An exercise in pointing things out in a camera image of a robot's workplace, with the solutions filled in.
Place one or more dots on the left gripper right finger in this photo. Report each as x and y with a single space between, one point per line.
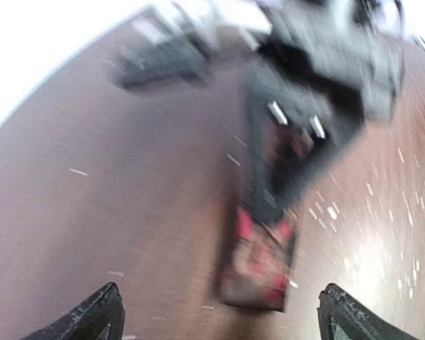
341 316

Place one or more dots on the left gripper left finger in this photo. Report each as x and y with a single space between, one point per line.
100 316

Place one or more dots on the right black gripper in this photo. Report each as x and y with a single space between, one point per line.
324 70

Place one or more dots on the dark red patterned tie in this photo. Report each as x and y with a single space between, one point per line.
256 269

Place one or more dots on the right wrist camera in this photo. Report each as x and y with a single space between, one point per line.
171 44

